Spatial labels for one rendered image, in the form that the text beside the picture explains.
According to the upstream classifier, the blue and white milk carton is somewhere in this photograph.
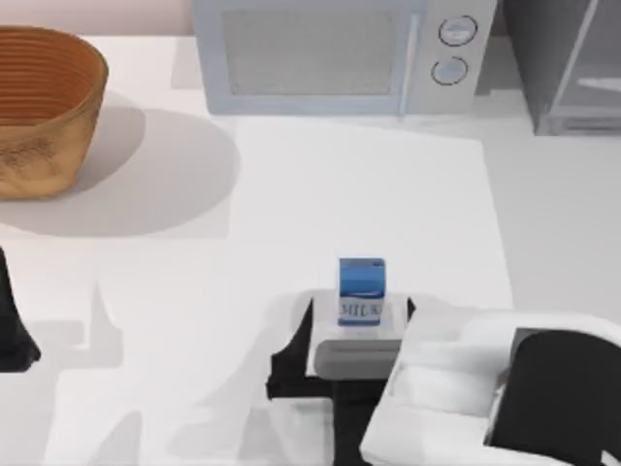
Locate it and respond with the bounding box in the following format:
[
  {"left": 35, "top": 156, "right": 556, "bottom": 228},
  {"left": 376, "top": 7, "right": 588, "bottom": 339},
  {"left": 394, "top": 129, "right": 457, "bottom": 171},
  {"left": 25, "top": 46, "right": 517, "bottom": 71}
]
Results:
[{"left": 337, "top": 257, "right": 388, "bottom": 329}]

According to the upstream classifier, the round microwave knob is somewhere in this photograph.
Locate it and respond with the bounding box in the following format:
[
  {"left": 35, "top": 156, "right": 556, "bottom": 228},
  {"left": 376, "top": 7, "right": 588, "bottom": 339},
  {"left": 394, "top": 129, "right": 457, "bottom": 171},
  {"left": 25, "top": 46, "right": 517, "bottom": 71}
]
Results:
[
  {"left": 430, "top": 54, "right": 470, "bottom": 88},
  {"left": 438, "top": 14, "right": 479, "bottom": 49}
]

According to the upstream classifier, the pale microwave oven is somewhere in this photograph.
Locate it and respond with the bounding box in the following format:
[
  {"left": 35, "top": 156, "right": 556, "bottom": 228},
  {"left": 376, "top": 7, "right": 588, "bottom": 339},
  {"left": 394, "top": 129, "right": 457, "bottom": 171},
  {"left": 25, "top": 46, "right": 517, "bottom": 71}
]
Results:
[{"left": 190, "top": 0, "right": 499, "bottom": 118}]

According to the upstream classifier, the microwave oven door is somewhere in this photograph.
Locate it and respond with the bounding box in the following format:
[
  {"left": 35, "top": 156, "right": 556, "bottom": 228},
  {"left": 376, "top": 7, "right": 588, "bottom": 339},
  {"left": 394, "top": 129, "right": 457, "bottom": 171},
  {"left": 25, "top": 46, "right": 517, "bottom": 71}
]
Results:
[{"left": 191, "top": 0, "right": 424, "bottom": 117}]

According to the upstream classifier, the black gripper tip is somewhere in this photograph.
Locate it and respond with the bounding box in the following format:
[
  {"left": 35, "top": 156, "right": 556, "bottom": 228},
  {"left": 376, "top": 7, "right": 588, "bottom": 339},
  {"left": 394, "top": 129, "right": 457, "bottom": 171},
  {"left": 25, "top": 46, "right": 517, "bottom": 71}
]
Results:
[{"left": 0, "top": 247, "right": 43, "bottom": 375}]

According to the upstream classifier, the grey cabinet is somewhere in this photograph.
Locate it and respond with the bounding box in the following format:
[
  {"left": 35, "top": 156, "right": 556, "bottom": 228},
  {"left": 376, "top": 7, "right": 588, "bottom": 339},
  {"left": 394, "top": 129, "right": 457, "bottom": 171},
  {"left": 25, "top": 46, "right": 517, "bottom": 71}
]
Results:
[{"left": 501, "top": 0, "right": 621, "bottom": 138}]

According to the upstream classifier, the woven brown basket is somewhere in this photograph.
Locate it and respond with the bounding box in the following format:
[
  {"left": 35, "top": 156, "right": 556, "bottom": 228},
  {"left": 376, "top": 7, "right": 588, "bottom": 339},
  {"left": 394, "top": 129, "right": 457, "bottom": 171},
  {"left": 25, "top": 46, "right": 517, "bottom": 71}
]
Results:
[{"left": 0, "top": 26, "right": 111, "bottom": 201}]

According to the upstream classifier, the microwave door handle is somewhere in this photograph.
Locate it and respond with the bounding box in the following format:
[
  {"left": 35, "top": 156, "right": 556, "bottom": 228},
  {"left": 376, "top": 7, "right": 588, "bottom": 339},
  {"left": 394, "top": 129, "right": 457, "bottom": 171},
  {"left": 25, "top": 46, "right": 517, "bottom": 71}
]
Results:
[{"left": 399, "top": 12, "right": 421, "bottom": 118}]

